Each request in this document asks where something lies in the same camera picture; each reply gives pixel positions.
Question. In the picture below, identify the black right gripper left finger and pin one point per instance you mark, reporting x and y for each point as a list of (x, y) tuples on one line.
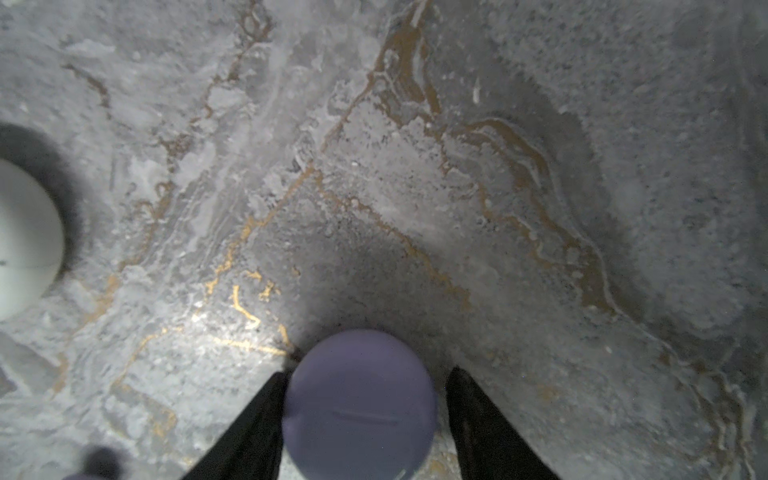
[(251, 448)]

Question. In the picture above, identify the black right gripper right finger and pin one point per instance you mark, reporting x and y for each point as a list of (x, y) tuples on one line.
[(487, 444)]

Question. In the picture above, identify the purple earbud charging case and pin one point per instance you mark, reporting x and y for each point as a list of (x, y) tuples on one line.
[(360, 405)]

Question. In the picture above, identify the white earbud charging case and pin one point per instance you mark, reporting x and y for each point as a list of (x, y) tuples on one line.
[(32, 240)]

